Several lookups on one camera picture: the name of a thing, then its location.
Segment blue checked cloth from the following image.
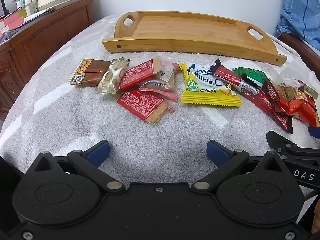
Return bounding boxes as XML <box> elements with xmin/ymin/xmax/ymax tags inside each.
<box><xmin>276</xmin><ymin>0</ymin><xmax>320</xmax><ymax>47</ymax></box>

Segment green snack packet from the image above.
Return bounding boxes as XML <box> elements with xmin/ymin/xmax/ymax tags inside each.
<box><xmin>232</xmin><ymin>67</ymin><xmax>266</xmax><ymax>88</ymax></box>

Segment tan snack packet pink seal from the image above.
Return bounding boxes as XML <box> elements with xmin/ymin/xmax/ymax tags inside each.
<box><xmin>138</xmin><ymin>80</ymin><xmax>178</xmax><ymax>101</ymax></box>

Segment dark red long bar packet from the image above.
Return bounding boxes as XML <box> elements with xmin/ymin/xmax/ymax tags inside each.
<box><xmin>240</xmin><ymin>87</ymin><xmax>293</xmax><ymax>133</ymax></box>
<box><xmin>209</xmin><ymin>59</ymin><xmax>260</xmax><ymax>96</ymax></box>

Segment person's right hand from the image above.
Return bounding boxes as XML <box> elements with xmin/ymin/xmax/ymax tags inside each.
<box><xmin>311</xmin><ymin>200</ymin><xmax>320</xmax><ymax>234</ymax></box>

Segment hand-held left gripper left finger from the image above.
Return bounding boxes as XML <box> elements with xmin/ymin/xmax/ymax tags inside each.
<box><xmin>25</xmin><ymin>140</ymin><xmax>125</xmax><ymax>193</ymax></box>

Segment stack of papers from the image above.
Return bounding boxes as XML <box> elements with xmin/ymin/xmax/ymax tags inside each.
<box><xmin>15</xmin><ymin>6</ymin><xmax>54</xmax><ymax>28</ymax></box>

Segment pink books on cabinet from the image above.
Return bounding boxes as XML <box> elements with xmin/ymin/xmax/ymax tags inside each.
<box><xmin>0</xmin><ymin>12</ymin><xmax>24</xmax><ymax>37</ymax></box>

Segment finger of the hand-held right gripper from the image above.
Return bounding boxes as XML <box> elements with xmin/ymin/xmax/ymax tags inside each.
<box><xmin>308</xmin><ymin>125</ymin><xmax>320</xmax><ymax>140</ymax></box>
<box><xmin>266</xmin><ymin>130</ymin><xmax>320</xmax><ymax>159</ymax></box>

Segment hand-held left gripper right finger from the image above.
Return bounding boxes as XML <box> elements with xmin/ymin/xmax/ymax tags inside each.
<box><xmin>191</xmin><ymin>140</ymin><xmax>293</xmax><ymax>193</ymax></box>

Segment dark brown small snack packet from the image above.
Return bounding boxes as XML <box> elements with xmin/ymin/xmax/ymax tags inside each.
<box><xmin>262</xmin><ymin>76</ymin><xmax>282</xmax><ymax>110</ymax></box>

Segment yellow white wafer packet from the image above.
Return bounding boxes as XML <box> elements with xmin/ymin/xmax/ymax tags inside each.
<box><xmin>178</xmin><ymin>62</ymin><xmax>242</xmax><ymax>108</ymax></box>

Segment clear biscuit packet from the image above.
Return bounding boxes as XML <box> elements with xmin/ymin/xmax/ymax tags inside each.
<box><xmin>154</xmin><ymin>60</ymin><xmax>179</xmax><ymax>82</ymax></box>

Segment brown wooden cabinet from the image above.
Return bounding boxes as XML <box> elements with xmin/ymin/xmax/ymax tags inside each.
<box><xmin>0</xmin><ymin>0</ymin><xmax>94</xmax><ymax>130</ymax></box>

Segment red peanut snack packet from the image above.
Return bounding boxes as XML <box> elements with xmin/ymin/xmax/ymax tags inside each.
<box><xmin>287</xmin><ymin>94</ymin><xmax>320</xmax><ymax>128</ymax></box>
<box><xmin>276</xmin><ymin>85</ymin><xmax>300</xmax><ymax>113</ymax></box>

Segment wooden serving tray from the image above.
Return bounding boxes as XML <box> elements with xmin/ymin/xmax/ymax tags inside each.
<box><xmin>102</xmin><ymin>10</ymin><xmax>288</xmax><ymax>66</ymax></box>

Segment pale pink snack packet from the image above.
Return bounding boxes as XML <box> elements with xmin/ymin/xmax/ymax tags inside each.
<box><xmin>277</xmin><ymin>76</ymin><xmax>304</xmax><ymax>88</ymax></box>

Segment red cracker packet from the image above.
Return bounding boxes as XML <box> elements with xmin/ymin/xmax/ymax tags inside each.
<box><xmin>119</xmin><ymin>58</ymin><xmax>164</xmax><ymax>91</ymax></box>
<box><xmin>115</xmin><ymin>89</ymin><xmax>173</xmax><ymax>124</ymax></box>

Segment grey kettle tray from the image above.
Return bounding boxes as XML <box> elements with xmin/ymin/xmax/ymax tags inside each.
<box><xmin>35</xmin><ymin>0</ymin><xmax>95</xmax><ymax>13</ymax></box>

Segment dark wooden bed frame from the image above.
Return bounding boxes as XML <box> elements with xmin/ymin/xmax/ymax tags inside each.
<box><xmin>276</xmin><ymin>32</ymin><xmax>320</xmax><ymax>70</ymax></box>

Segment gold peanut candy packet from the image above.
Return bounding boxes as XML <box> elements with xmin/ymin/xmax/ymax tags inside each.
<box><xmin>95</xmin><ymin>57</ymin><xmax>132</xmax><ymax>94</ymax></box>

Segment brown peanut bar packet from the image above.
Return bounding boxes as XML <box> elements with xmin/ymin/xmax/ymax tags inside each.
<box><xmin>68</xmin><ymin>58</ymin><xmax>112</xmax><ymax>87</ymax></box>

